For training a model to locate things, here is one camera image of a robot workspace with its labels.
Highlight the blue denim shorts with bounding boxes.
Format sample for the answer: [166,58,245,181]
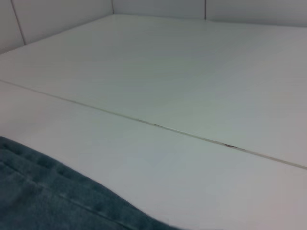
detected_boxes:
[0,136,179,230]

